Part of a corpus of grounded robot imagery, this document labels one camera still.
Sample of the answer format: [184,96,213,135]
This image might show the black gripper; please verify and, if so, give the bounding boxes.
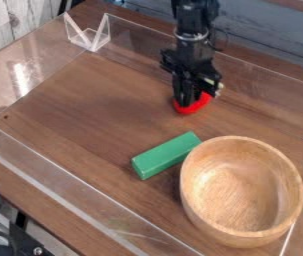
[160,49,221,107]

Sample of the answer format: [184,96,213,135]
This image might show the red plush strawberry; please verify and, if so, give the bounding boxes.
[172,83,224,115]

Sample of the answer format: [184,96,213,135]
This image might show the green rectangular block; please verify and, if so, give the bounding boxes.
[131,131,201,180]

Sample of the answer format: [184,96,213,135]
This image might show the wooden bowl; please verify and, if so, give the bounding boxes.
[179,136,303,248]

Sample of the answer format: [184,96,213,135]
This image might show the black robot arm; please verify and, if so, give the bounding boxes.
[160,0,223,114]

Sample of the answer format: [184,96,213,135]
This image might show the clear acrylic back wall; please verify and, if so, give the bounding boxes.
[99,14,303,138]

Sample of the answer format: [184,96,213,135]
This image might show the clear acrylic wall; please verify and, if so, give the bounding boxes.
[99,14,303,138]
[0,129,203,256]

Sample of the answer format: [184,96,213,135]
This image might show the clear acrylic front wall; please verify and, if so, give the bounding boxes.
[0,129,203,256]

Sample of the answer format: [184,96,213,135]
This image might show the black device with cable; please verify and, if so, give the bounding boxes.
[0,224,54,256]

